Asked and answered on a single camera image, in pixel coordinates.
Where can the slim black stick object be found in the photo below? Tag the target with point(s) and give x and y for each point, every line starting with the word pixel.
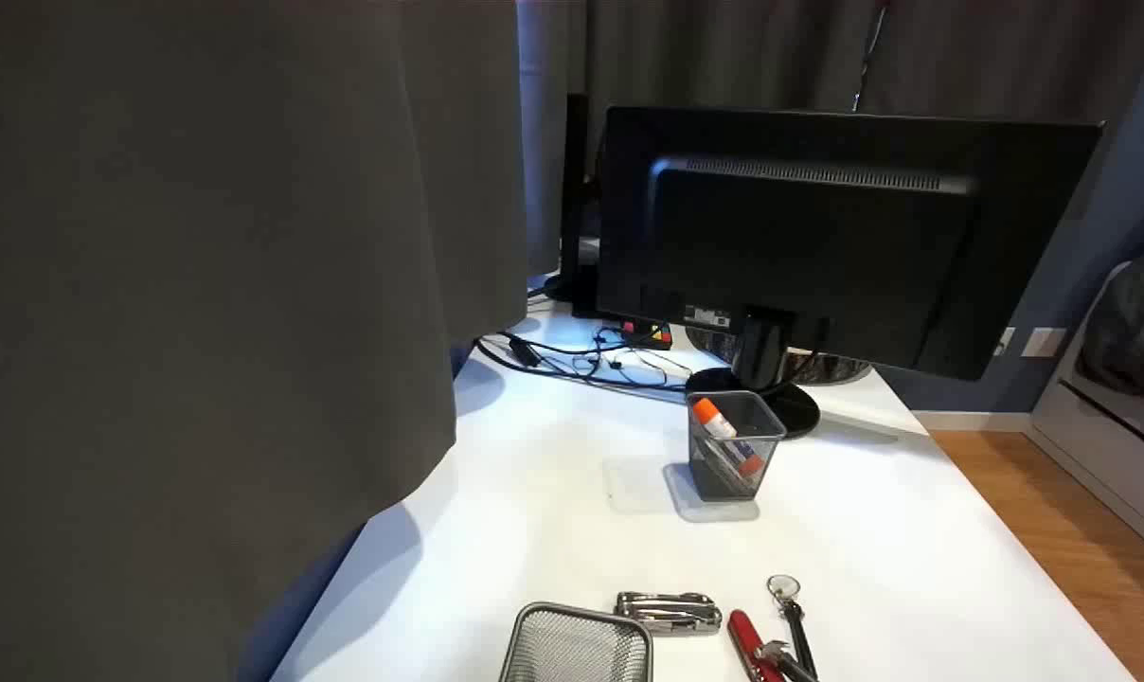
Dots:
pixel 799 630

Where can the small orange black gadget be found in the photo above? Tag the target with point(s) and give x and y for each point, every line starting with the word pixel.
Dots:
pixel 650 336

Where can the tall black speaker box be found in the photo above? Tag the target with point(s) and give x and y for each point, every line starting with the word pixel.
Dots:
pixel 578 215

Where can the white orange capped glue stick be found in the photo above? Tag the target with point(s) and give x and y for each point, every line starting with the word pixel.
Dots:
pixel 717 422

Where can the black mesh pen cup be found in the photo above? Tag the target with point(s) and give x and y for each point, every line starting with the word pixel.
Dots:
pixel 734 447

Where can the silver black monitor stand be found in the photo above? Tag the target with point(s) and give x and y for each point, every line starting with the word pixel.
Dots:
pixel 787 352

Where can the round black disc pad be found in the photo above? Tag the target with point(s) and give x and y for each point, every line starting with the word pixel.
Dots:
pixel 794 407

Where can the black computer monitor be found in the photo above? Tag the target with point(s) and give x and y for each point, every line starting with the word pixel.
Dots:
pixel 840 241

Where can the silver folding multitool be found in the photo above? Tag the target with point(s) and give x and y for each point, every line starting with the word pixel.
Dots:
pixel 669 610

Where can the red pocket knife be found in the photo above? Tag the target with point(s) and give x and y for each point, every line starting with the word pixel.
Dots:
pixel 744 633

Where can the large grey cloth curtain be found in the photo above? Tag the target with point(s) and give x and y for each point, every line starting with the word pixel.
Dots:
pixel 208 326

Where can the white bed with dark bedding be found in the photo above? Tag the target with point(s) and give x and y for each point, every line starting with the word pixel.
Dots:
pixel 1122 382

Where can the white wall outlet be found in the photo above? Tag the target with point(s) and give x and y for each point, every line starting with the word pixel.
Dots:
pixel 1045 341

